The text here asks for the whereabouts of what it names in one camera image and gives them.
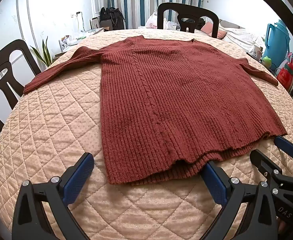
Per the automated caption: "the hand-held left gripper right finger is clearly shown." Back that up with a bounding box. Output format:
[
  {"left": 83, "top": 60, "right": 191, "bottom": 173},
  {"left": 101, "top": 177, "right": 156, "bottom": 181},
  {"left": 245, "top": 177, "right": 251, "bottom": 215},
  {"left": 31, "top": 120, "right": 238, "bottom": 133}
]
[{"left": 203, "top": 160, "right": 279, "bottom": 240}]

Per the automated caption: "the blue thermos jug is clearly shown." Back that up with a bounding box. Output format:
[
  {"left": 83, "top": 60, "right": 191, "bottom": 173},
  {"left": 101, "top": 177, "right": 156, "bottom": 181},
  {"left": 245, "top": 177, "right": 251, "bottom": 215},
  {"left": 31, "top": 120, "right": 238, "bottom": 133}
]
[{"left": 264, "top": 19, "right": 291, "bottom": 65}]

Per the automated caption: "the red bottle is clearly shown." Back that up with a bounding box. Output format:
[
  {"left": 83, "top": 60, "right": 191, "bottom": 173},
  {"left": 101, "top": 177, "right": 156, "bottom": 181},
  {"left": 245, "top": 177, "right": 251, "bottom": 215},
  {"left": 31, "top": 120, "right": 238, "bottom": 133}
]
[{"left": 276, "top": 61, "right": 293, "bottom": 92}]

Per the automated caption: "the small printed box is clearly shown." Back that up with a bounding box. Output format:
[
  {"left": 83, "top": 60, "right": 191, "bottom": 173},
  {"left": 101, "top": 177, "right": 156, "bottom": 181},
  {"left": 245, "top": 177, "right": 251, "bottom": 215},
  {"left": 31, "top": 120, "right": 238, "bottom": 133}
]
[{"left": 59, "top": 36, "right": 72, "bottom": 51}]

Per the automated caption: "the rust red knit sweater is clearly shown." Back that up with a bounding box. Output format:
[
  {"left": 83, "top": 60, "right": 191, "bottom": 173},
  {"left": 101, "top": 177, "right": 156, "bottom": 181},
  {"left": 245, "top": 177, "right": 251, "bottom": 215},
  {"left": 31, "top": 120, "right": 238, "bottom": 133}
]
[{"left": 23, "top": 35, "right": 288, "bottom": 186}]

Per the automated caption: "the sofa with white cover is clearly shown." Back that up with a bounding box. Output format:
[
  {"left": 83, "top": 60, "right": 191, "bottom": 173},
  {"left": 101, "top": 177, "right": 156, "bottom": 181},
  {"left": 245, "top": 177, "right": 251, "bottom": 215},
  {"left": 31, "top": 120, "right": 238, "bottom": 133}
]
[{"left": 219, "top": 19, "right": 266, "bottom": 53}]

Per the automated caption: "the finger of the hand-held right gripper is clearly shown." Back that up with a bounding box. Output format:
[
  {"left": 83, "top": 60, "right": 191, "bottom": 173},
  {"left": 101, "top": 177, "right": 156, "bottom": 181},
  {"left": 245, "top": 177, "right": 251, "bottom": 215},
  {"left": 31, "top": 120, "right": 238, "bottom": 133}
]
[
  {"left": 274, "top": 135, "right": 293, "bottom": 159},
  {"left": 250, "top": 149, "right": 284, "bottom": 182}
]

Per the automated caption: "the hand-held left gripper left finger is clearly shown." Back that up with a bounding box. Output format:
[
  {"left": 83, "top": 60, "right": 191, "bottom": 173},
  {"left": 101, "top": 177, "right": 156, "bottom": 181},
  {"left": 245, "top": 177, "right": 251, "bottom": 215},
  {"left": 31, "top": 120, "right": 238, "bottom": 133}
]
[{"left": 11, "top": 152, "right": 95, "bottom": 240}]

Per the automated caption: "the green potted plant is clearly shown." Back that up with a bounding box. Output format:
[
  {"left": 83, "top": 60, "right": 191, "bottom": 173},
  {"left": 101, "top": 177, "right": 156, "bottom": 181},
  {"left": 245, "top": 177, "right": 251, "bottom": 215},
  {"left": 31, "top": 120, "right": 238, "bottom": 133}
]
[{"left": 30, "top": 36, "right": 54, "bottom": 67}]

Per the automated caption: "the black backpack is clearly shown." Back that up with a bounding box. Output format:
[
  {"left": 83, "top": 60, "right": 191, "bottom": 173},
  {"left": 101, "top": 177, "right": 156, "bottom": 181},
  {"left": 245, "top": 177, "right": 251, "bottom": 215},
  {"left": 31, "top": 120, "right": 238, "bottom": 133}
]
[{"left": 99, "top": 7, "right": 112, "bottom": 28}]

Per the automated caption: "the black bag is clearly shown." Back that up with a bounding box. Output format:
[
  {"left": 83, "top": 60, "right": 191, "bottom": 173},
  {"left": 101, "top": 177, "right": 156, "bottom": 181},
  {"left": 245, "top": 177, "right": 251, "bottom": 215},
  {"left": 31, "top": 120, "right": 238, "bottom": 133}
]
[{"left": 109, "top": 8, "right": 126, "bottom": 30}]

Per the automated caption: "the white side desk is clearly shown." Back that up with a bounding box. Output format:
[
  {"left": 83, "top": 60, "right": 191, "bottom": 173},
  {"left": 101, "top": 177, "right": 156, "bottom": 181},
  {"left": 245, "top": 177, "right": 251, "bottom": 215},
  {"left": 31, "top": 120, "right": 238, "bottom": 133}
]
[{"left": 54, "top": 27, "right": 105, "bottom": 55}]

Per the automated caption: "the pink pillow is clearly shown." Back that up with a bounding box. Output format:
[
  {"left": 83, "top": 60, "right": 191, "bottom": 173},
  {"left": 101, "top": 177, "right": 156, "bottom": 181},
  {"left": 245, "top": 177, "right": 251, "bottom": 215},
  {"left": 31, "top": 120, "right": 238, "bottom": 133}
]
[{"left": 201, "top": 21, "right": 226, "bottom": 39}]

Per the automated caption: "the beige quilted blanket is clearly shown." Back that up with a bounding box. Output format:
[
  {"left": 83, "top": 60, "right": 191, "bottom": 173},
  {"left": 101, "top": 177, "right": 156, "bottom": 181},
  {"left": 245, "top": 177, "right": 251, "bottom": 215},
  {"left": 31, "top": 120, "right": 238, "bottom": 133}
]
[{"left": 0, "top": 27, "right": 293, "bottom": 240}]

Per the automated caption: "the white plastic bag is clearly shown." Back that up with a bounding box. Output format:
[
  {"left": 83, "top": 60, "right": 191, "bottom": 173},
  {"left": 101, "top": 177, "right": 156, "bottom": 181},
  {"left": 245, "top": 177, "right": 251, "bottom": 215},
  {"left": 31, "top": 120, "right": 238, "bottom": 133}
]
[{"left": 145, "top": 10, "right": 159, "bottom": 28}]

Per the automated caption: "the clear plastic bag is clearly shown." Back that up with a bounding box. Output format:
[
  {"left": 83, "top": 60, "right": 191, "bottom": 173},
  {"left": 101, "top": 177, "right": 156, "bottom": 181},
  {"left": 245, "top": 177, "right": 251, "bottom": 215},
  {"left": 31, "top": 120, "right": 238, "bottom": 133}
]
[{"left": 164, "top": 18, "right": 180, "bottom": 30}]

